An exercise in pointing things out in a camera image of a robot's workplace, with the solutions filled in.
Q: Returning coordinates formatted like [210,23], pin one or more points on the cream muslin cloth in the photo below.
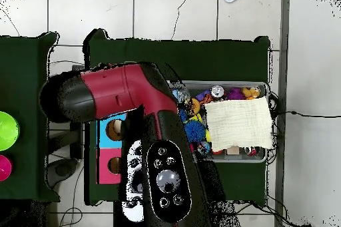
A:
[239,123]

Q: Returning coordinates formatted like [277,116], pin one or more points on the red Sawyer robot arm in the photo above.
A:
[112,93]

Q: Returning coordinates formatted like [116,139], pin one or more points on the wooden box with three holes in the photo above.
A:
[102,176]

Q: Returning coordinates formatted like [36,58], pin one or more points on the toy burger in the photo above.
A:
[196,105]

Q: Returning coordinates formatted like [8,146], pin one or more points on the large blue spiky ball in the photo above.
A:
[195,131]

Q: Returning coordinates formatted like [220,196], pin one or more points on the silver drink can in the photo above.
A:
[217,91]

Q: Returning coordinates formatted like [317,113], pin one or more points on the purple knobbly ball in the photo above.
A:
[234,93]

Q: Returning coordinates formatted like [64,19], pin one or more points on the orange yellow plush toy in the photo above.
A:
[250,92]

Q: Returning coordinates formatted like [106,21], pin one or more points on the dark grey floor pedal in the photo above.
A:
[62,169]

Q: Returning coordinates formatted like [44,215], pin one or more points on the green covered side table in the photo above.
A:
[26,78]

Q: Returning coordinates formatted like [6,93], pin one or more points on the bright green round bowl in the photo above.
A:
[8,131]

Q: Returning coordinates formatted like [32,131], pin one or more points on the pink round bowl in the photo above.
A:
[4,168]

